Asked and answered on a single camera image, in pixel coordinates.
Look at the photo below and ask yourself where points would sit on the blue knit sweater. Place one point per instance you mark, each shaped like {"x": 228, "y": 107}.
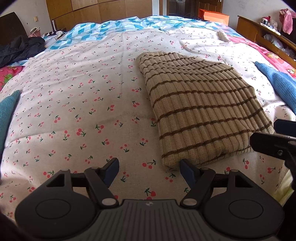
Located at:
{"x": 283, "y": 84}

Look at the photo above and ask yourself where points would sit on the dark brown headboard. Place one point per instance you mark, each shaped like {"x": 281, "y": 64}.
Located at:
{"x": 11, "y": 27}

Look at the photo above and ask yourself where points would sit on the small white cloth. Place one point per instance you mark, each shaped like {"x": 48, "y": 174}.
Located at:
{"x": 223, "y": 36}

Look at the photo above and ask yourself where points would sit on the blue white geometric quilt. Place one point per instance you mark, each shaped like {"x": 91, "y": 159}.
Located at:
{"x": 120, "y": 27}

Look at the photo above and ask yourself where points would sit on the pink hanging cloth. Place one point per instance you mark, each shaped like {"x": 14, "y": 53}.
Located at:
{"x": 286, "y": 19}

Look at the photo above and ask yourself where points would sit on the beige brown-striped knit sweater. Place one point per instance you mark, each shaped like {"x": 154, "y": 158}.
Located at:
{"x": 205, "y": 111}

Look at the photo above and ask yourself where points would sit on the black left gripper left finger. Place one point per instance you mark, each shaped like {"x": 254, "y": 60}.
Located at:
{"x": 97, "y": 182}

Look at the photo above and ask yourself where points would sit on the white cherry-print blanket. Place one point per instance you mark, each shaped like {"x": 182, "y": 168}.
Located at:
{"x": 85, "y": 104}

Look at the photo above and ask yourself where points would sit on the wooden shelf headboard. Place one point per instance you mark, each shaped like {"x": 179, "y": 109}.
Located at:
{"x": 255, "y": 32}

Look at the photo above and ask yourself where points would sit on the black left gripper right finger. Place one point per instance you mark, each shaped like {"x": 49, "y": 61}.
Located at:
{"x": 201, "y": 182}

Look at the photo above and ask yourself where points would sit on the wooden wardrobe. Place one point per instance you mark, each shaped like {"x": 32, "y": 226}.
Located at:
{"x": 66, "y": 14}

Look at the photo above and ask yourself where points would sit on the teal knit garment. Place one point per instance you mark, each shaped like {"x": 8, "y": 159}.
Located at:
{"x": 8, "y": 105}

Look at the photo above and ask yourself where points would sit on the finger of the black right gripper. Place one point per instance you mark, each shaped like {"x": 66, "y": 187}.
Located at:
{"x": 285, "y": 127}
{"x": 275, "y": 146}

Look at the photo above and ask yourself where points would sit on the orange box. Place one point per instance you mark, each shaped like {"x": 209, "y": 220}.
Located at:
{"x": 213, "y": 16}

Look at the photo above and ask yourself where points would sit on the dark navy garment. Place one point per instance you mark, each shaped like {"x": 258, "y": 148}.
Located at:
{"x": 21, "y": 48}

